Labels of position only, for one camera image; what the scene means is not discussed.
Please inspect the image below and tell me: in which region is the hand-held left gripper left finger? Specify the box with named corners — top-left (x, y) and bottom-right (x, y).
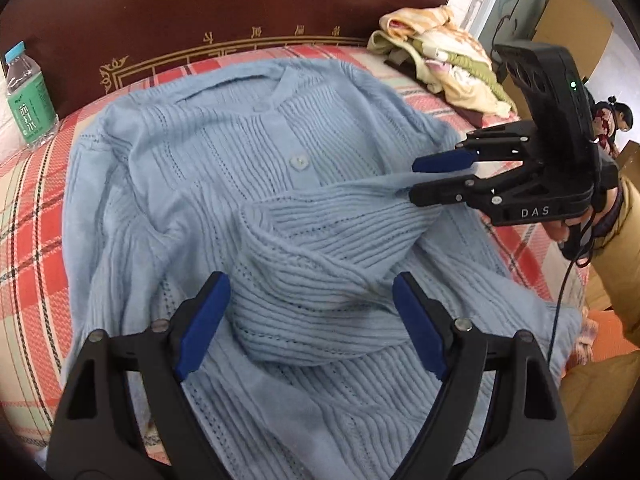
top-left (46, 271), bottom-right (232, 480)

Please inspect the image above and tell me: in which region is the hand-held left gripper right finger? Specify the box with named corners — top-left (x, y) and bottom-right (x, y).
top-left (391, 271), bottom-right (573, 480)

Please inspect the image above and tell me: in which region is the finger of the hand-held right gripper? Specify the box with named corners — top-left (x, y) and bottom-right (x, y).
top-left (412, 121), bottom-right (544, 174)
top-left (409, 160), bottom-right (549, 207)

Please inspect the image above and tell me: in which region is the light blue knit sweater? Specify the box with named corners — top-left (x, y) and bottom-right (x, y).
top-left (62, 57), bottom-right (583, 480)

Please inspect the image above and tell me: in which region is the person's right forearm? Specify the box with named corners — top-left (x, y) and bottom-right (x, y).
top-left (572, 175), bottom-right (640, 321)

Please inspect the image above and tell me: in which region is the person's right hand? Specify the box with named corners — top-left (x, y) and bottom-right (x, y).
top-left (542, 215), bottom-right (574, 245)

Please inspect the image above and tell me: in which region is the dark brown cloth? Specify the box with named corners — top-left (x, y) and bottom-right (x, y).
top-left (390, 55), bottom-right (501, 128)

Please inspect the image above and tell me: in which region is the tall flattened cardboard sheet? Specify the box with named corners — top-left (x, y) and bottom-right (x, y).
top-left (532, 0), bottom-right (615, 81)

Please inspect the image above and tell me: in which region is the pale yellow garment pink patch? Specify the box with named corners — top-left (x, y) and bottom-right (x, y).
top-left (410, 27), bottom-right (518, 117)

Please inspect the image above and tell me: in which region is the open cardboard box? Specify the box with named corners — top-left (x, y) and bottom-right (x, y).
top-left (615, 140), bottom-right (640, 173)

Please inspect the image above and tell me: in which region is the light green knit garment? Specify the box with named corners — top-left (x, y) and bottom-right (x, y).
top-left (367, 30), bottom-right (426, 68)

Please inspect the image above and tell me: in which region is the red plaid blanket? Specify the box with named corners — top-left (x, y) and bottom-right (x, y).
top-left (0, 42), bottom-right (591, 480)

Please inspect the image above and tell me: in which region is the person's mustard jacket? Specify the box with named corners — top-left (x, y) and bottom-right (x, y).
top-left (557, 345), bottom-right (640, 473)

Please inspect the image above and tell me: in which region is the clear water bottle green label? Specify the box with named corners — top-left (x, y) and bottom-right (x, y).
top-left (4, 41), bottom-right (61, 150)

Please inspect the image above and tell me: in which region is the dark brown headboard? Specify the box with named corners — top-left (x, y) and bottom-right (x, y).
top-left (0, 0), bottom-right (451, 118)

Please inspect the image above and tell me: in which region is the black cable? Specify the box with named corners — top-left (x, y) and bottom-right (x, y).
top-left (545, 210), bottom-right (598, 363)

